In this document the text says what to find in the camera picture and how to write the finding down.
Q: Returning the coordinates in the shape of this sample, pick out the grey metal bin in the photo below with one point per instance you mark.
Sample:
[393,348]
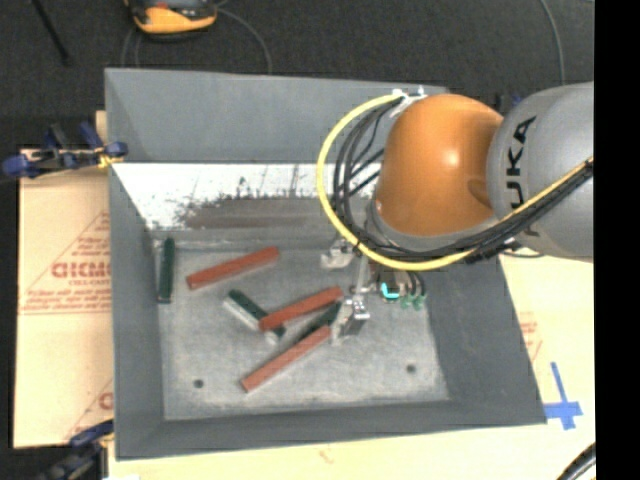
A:
[210,118]

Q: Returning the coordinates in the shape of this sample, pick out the dark green flat block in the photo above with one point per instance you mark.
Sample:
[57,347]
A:
[246,309]
[320,320]
[167,268]

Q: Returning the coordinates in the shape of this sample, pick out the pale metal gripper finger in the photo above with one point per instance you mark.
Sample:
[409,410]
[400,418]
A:
[359,312]
[338,255]

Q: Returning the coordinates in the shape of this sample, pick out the brown cardboard board red print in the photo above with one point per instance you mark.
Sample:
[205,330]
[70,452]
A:
[60,328]

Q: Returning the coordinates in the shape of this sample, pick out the red-brown flat block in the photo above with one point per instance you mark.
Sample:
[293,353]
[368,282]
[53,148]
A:
[285,359]
[232,268]
[300,309]

